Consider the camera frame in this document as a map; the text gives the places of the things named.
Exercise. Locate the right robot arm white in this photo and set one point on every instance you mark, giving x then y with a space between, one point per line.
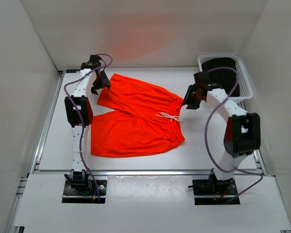
242 133

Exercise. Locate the black folded shorts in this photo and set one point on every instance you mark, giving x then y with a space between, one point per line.
225 77

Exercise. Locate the aluminium rail front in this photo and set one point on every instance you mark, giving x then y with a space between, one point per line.
189 172

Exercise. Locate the orange shorts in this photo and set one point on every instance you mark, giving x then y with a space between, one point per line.
144 120

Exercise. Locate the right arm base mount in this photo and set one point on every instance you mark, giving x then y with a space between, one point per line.
212 191

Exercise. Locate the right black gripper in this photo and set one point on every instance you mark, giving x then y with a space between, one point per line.
191 89

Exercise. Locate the aluminium frame left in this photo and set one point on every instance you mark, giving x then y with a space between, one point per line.
34 155

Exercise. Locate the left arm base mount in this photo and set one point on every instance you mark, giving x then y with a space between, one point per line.
81 188

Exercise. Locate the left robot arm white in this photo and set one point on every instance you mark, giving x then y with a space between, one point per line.
80 116

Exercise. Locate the white plastic basket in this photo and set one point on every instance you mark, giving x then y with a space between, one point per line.
244 84

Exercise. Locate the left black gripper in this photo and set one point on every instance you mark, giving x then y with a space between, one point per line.
104 83

